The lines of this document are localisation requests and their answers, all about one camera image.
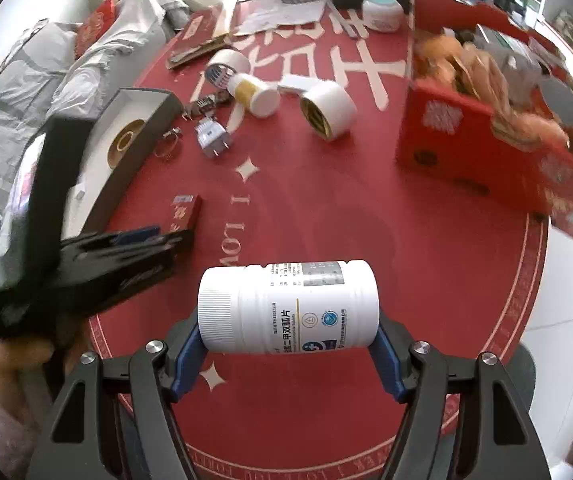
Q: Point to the white pill bottle blue label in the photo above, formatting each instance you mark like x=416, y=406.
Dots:
x=289, y=305

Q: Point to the white pill bottle yellow label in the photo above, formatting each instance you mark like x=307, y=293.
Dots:
x=261, y=100

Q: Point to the dark open gift box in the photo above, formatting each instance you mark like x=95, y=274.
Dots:
x=159, y=112

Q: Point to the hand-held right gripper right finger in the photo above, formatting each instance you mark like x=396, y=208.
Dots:
x=390, y=367

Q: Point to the white jar teal lid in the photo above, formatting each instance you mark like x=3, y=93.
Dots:
x=381, y=12

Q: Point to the red flat packet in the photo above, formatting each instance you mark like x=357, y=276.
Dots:
x=201, y=25

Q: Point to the gold round disc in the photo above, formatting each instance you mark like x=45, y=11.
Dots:
x=125, y=142

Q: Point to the white roll blue print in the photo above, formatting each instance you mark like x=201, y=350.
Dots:
x=231, y=62

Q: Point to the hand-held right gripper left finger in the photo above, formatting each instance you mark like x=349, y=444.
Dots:
x=186, y=360

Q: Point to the red cushion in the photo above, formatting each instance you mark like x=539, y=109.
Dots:
x=95, y=27

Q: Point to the white paper sheets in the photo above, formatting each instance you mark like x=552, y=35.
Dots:
x=266, y=15

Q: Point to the person's left hand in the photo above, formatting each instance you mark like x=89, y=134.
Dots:
x=11, y=355

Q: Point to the white flat box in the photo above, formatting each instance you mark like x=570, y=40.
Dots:
x=294, y=84

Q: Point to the silver power plug adapter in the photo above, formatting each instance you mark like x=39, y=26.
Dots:
x=210, y=132

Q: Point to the red cardboard box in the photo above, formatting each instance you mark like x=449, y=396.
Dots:
x=446, y=130

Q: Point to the red printed tablecloth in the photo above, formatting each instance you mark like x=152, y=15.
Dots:
x=316, y=200

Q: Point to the clear plastic container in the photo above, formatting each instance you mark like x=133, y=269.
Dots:
x=516, y=60

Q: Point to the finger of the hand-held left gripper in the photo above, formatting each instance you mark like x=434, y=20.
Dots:
x=181, y=244
x=136, y=235

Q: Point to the brown cardboard piece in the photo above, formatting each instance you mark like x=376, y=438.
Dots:
x=191, y=55

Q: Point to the small red packet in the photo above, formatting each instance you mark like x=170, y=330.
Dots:
x=186, y=210

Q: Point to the crumpled orange packing paper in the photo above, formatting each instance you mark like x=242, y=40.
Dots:
x=476, y=70

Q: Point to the grey covered sofa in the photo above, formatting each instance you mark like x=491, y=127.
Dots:
x=41, y=70

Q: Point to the grey cup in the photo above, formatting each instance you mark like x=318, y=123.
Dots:
x=561, y=102

